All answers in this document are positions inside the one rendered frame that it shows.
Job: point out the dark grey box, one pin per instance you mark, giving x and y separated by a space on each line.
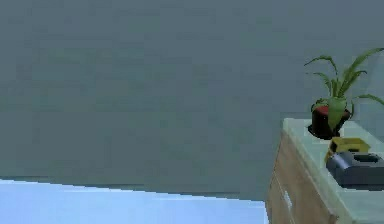
356 170

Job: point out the wooden chest with pale top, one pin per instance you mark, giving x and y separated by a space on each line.
300 186

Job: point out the yellow box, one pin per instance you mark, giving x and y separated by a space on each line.
348 145

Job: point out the green plant in black pot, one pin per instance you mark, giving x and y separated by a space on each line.
336 100

